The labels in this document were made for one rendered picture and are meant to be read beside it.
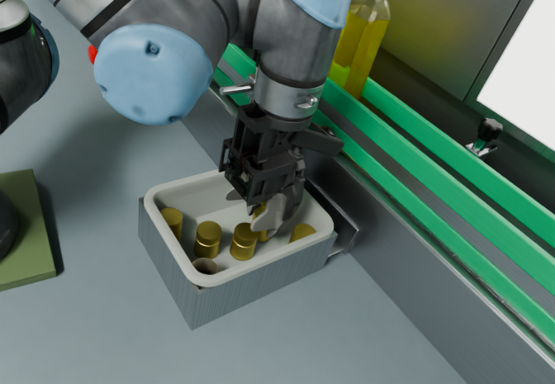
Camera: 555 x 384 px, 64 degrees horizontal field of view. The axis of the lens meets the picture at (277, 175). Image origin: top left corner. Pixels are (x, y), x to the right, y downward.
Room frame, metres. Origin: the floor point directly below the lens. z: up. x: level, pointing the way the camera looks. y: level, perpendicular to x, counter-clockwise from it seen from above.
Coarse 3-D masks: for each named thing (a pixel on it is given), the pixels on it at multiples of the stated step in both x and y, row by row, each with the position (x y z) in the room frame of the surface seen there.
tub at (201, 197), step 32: (160, 192) 0.42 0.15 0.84; (192, 192) 0.45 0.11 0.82; (224, 192) 0.49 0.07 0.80; (160, 224) 0.36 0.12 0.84; (192, 224) 0.44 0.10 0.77; (224, 224) 0.46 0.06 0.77; (288, 224) 0.49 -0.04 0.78; (320, 224) 0.45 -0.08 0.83; (192, 256) 0.38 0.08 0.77; (224, 256) 0.40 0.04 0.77; (256, 256) 0.41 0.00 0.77
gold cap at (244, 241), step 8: (240, 224) 0.42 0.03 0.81; (248, 224) 0.43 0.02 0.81; (240, 232) 0.41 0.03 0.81; (248, 232) 0.41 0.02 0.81; (256, 232) 0.42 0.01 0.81; (232, 240) 0.41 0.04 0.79; (240, 240) 0.40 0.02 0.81; (248, 240) 0.40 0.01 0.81; (256, 240) 0.41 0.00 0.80; (232, 248) 0.40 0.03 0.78; (240, 248) 0.40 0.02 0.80; (248, 248) 0.40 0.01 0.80; (232, 256) 0.40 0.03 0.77; (240, 256) 0.40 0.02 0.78; (248, 256) 0.40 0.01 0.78
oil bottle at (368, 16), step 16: (352, 0) 0.64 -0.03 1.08; (368, 0) 0.63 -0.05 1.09; (384, 0) 0.64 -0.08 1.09; (352, 16) 0.63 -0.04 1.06; (368, 16) 0.62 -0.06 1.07; (384, 16) 0.64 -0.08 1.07; (352, 32) 0.62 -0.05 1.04; (368, 32) 0.62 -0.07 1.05; (384, 32) 0.65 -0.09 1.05; (336, 48) 0.64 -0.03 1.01; (352, 48) 0.62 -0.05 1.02; (368, 48) 0.63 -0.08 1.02; (336, 64) 0.63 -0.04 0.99; (352, 64) 0.62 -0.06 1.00; (368, 64) 0.64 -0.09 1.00; (336, 80) 0.62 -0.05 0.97; (352, 80) 0.63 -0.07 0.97
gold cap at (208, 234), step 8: (200, 224) 0.40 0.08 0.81; (208, 224) 0.41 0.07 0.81; (216, 224) 0.41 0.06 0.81; (200, 232) 0.39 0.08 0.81; (208, 232) 0.39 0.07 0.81; (216, 232) 0.40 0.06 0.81; (200, 240) 0.38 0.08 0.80; (208, 240) 0.38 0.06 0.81; (216, 240) 0.39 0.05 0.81; (200, 248) 0.38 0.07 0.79; (208, 248) 0.38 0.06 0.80; (216, 248) 0.39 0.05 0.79; (200, 256) 0.38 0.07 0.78; (208, 256) 0.38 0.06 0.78
